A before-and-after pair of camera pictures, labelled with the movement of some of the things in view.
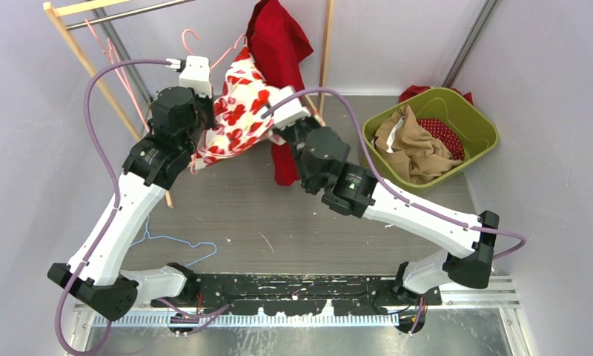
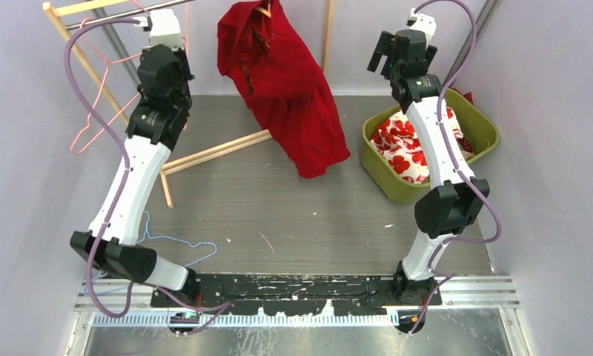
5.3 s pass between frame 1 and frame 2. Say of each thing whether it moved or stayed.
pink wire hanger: moved
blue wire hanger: stayed
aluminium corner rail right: stayed
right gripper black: moved
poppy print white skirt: moved
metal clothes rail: stayed
